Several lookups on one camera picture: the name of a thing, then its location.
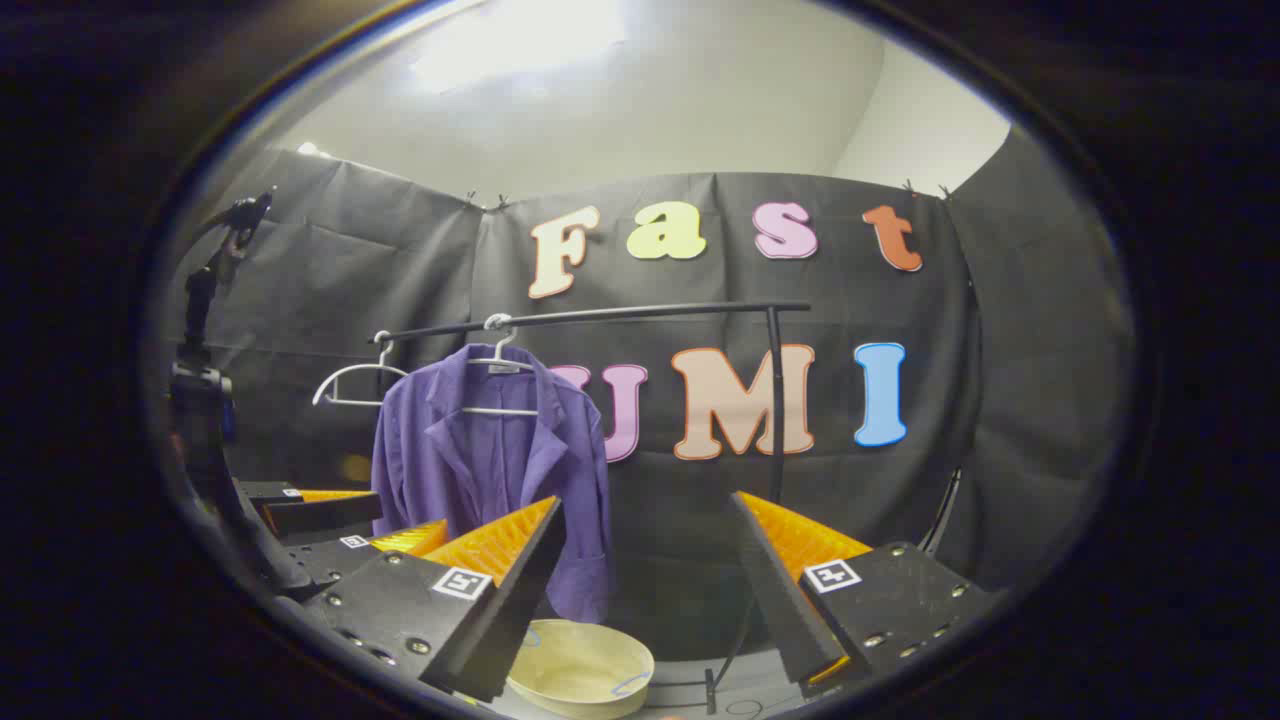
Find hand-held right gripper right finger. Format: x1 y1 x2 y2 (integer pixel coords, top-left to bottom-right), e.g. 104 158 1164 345
730 490 993 686

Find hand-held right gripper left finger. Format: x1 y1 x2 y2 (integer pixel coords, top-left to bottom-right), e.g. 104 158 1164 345
300 495 567 704

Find beige laundry hamper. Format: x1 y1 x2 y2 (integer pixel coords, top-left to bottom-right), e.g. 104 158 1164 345
505 618 656 719

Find purple shirt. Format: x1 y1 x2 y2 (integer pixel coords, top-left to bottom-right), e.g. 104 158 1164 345
370 343 613 626

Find white clothes hanger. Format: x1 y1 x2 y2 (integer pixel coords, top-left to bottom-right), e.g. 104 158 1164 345
458 313 543 418
312 330 409 408

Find black clothes rack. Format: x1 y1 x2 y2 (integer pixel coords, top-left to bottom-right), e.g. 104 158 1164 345
383 300 813 716

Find black device stand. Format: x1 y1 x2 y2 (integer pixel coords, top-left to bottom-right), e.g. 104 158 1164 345
168 188 273 471

